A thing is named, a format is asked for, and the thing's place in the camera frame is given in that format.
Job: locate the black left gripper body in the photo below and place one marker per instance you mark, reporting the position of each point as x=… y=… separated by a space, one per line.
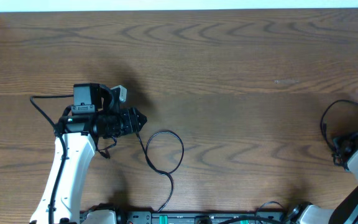
x=123 y=122

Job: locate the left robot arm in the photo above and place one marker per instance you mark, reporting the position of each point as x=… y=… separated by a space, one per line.
x=94 y=114

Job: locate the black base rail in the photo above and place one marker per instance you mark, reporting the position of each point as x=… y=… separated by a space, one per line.
x=114 y=213

